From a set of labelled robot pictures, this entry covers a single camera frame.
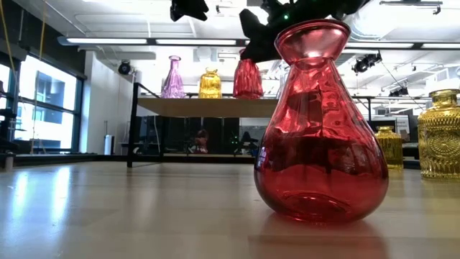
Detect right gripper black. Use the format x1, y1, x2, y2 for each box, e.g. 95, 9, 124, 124
239, 0, 324, 64

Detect red ribbed bell-shaped vase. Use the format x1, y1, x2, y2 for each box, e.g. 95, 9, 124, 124
232, 57, 265, 100

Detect tall clear glass vase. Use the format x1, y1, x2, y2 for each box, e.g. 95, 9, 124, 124
275, 63, 289, 99

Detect yellow ribbed glass vase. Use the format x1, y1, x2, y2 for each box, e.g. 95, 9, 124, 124
198, 66, 223, 99

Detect tall purple glass vase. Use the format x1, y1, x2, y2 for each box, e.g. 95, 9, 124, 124
160, 55, 186, 99

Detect small amber bottle vase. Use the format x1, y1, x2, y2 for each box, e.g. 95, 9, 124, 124
374, 125, 405, 171

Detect yellow embossed glass vase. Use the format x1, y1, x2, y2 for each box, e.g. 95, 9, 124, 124
418, 88, 460, 181

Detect long ceiling light fixture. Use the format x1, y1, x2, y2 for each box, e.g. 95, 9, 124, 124
57, 35, 460, 50

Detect black ceiling spotlight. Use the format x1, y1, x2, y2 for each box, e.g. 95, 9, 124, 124
351, 52, 383, 75
117, 60, 132, 76
388, 86, 410, 98

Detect person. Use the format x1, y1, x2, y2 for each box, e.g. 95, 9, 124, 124
193, 129, 210, 155

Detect pear-shaped red glass vase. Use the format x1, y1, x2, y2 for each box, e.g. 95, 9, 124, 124
253, 19, 390, 224

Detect dark background partition panels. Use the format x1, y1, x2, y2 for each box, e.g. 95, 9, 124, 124
134, 115, 241, 156

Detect white cylindrical bin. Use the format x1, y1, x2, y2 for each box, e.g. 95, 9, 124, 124
103, 135, 115, 156

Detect large glass window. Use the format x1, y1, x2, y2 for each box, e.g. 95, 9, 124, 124
0, 53, 86, 156

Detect wooden shelf with black frame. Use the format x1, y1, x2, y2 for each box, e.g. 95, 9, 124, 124
126, 81, 374, 169

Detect black aluminium table frame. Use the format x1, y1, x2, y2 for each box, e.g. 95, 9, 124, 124
0, 153, 421, 171

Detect yellow hanging cord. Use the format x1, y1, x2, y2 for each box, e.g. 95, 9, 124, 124
37, 10, 47, 62
0, 0, 19, 93

